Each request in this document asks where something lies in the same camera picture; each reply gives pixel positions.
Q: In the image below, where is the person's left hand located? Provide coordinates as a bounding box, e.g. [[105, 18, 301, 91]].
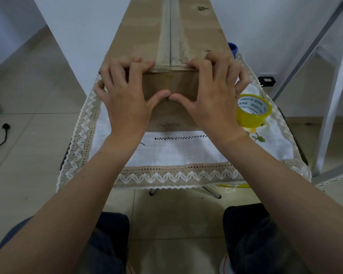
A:
[[93, 56, 171, 141]]

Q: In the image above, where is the person's right hand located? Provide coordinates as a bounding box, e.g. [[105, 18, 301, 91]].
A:
[[169, 51, 251, 144]]

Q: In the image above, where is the taped brown cardboard box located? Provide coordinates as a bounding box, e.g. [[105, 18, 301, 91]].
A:
[[103, 0, 235, 132]]

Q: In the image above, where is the person's right forearm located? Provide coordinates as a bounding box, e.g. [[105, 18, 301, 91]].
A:
[[214, 131, 343, 274]]

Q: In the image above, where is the person's left forearm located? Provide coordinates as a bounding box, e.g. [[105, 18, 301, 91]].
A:
[[0, 134, 143, 274]]

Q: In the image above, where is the yellow packing tape roll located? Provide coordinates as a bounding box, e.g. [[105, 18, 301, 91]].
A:
[[236, 94, 273, 129]]

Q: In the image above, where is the white lace-trimmed tablecloth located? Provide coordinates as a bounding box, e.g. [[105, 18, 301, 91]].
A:
[[56, 53, 312, 193]]

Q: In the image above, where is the yellow tape strip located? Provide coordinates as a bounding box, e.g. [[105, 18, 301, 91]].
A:
[[217, 183, 251, 189]]

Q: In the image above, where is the person's left leg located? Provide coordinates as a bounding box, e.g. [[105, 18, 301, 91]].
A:
[[0, 212, 130, 274]]

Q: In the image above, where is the person's leg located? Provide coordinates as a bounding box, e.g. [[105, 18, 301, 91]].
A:
[[0, 212, 130, 274], [223, 203, 312, 274]]

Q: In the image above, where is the person's right leg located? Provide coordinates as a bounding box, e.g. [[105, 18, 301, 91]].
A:
[[223, 203, 312, 274]]

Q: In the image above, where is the person's white right shoe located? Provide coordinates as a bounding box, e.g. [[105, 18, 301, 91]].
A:
[[219, 254, 235, 274]]

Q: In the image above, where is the white metal ladder frame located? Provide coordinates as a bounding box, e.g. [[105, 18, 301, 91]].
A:
[[272, 0, 343, 187]]

